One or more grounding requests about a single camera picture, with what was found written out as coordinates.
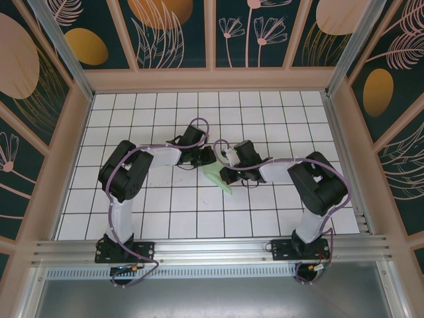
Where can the light green paper sheet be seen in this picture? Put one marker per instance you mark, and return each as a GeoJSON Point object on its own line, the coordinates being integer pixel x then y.
{"type": "Point", "coordinates": [212, 174]}

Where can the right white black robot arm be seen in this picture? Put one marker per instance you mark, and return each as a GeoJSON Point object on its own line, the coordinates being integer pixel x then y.
{"type": "Point", "coordinates": [275, 171]}

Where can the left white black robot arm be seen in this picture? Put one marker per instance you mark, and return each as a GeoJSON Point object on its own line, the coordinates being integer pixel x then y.
{"type": "Point", "coordinates": [165, 158]}

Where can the grey sheet metal panel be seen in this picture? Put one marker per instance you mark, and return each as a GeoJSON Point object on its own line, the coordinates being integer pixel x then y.
{"type": "Point", "coordinates": [212, 298]}

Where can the aluminium mounting rail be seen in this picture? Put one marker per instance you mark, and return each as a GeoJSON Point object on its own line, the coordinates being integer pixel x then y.
{"type": "Point", "coordinates": [212, 248]}

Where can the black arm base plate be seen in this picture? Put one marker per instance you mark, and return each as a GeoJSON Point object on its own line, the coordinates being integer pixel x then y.
{"type": "Point", "coordinates": [281, 248]}
{"type": "Point", "coordinates": [145, 251]}

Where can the aluminium table edge rail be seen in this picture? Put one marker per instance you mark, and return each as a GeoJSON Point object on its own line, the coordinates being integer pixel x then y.
{"type": "Point", "coordinates": [338, 132]}

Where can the aluminium corner post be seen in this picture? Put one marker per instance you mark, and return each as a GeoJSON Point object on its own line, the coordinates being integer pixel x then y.
{"type": "Point", "coordinates": [348, 49]}
{"type": "Point", "coordinates": [66, 56]}

